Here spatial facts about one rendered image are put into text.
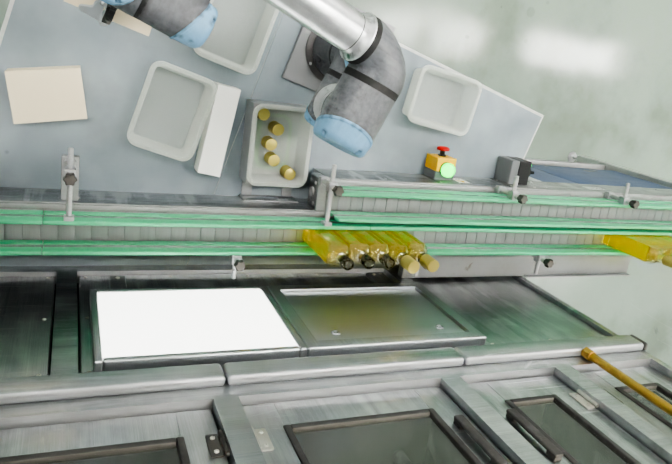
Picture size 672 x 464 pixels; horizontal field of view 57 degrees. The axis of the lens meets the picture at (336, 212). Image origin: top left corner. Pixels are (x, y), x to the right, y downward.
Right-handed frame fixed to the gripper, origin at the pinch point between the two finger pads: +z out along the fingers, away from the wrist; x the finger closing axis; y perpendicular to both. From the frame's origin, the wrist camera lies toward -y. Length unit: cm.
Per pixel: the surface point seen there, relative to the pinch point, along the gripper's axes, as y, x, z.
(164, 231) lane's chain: -30, 50, 23
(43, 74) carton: 7.9, 23.3, 27.7
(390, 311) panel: -85, 47, -4
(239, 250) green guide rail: -48, 48, 15
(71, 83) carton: 1.8, 23.0, 27.7
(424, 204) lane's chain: -100, 21, 23
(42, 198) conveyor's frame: 0, 51, 25
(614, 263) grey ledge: -186, 17, 24
